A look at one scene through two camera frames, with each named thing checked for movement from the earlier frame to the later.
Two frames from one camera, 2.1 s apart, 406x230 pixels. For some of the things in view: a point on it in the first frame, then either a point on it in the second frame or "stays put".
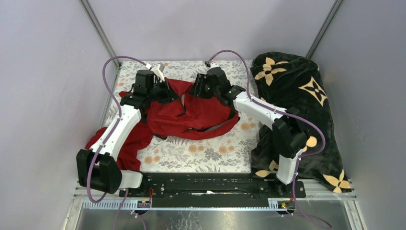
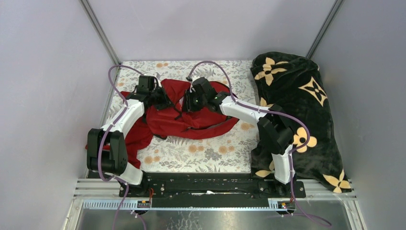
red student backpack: (187, 116) stays put
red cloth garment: (130, 157) stays put
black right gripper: (197, 90) to (187, 106)
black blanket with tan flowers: (294, 82) stays put
